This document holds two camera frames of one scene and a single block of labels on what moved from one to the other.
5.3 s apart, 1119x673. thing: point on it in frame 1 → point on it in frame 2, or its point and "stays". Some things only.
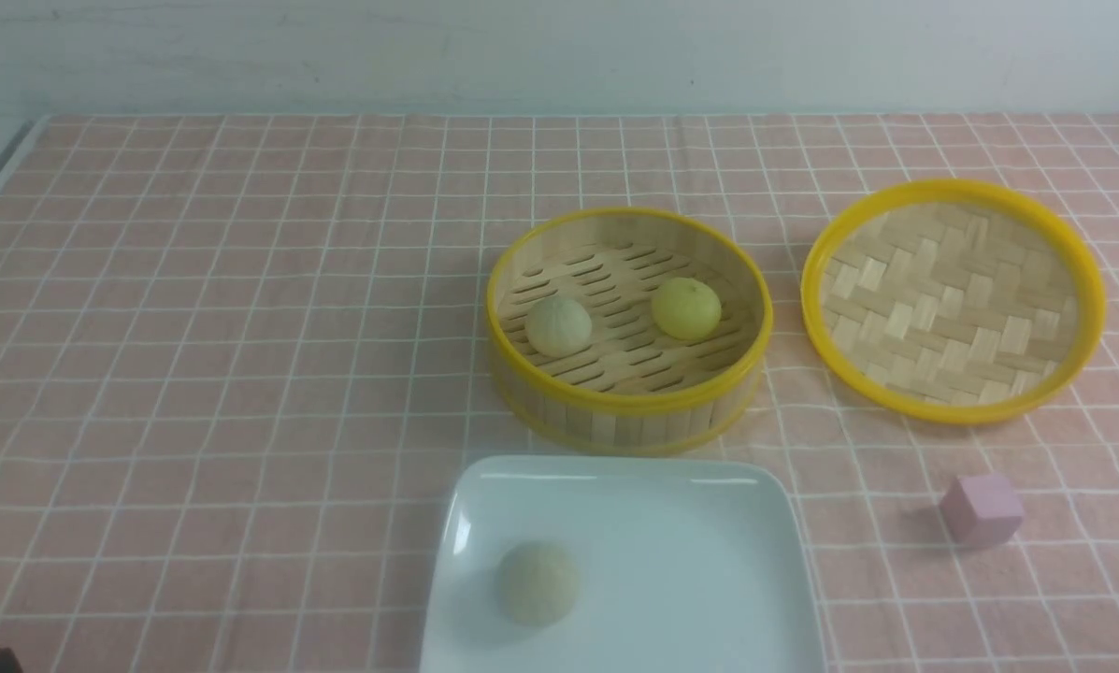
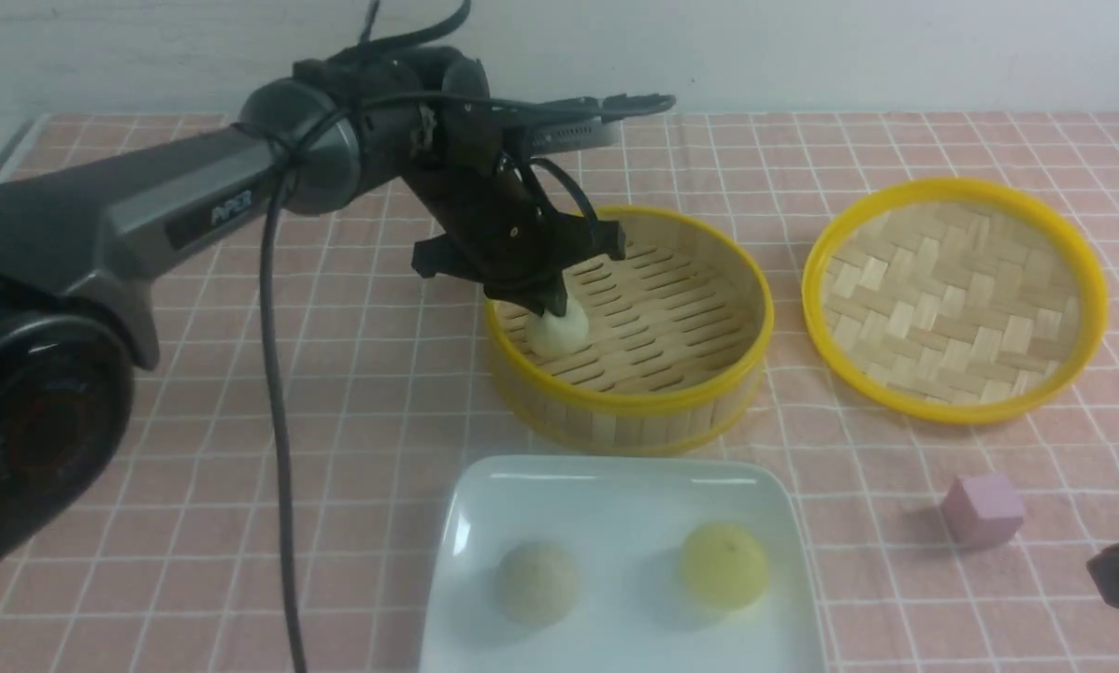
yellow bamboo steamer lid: (953, 302) stays
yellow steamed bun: (686, 308) → (725, 566)
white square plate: (686, 565) stays
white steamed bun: (558, 326) stays
